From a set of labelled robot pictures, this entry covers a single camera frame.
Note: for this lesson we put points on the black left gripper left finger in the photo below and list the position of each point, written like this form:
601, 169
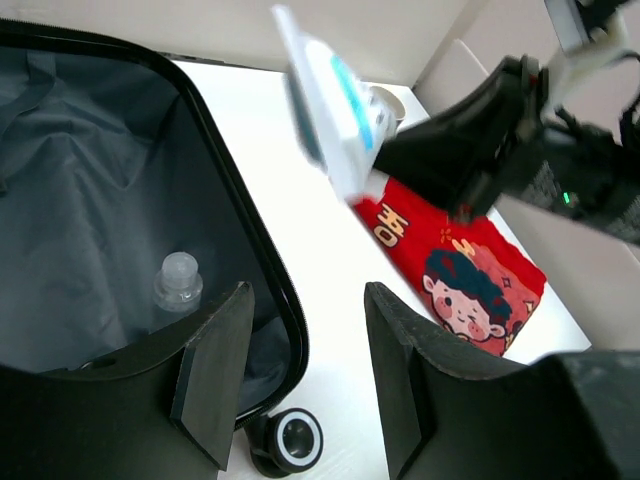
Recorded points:
162, 408

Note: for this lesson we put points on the clear plastic bottle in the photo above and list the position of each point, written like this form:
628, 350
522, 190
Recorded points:
177, 290

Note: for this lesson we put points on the red cartoon print cloth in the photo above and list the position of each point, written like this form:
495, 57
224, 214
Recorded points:
473, 281

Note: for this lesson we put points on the pink hard-shell suitcase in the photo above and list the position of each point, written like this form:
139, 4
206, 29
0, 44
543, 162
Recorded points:
111, 161

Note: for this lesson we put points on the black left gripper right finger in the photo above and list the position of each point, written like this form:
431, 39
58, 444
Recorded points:
452, 411

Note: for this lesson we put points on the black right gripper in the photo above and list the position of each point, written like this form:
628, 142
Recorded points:
567, 167

